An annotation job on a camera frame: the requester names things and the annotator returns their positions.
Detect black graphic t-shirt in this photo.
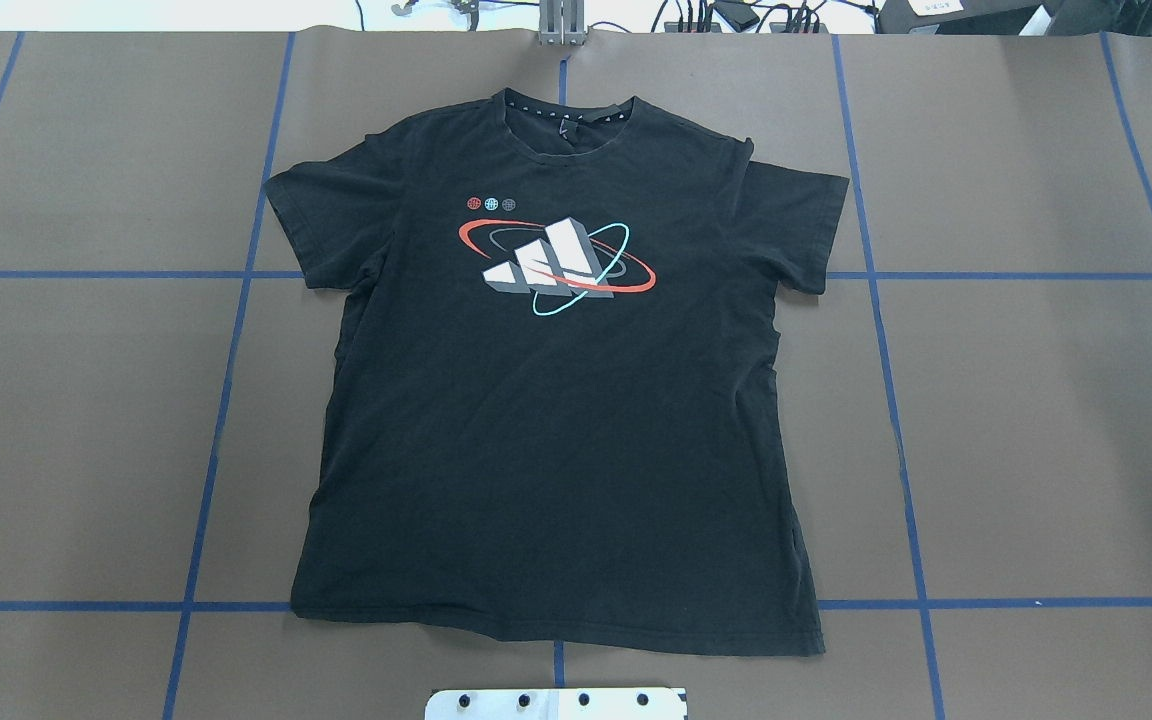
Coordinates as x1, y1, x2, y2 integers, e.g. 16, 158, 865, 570
264, 88, 849, 657

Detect black device behind table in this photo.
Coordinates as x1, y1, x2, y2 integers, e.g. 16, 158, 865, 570
876, 1, 1043, 36

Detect aluminium frame post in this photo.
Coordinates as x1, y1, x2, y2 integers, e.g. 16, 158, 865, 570
538, 0, 588, 47

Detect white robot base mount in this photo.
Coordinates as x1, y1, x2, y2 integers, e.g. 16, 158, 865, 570
424, 685, 690, 719

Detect black cables behind table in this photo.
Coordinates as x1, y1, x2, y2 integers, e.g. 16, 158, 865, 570
654, 0, 829, 35

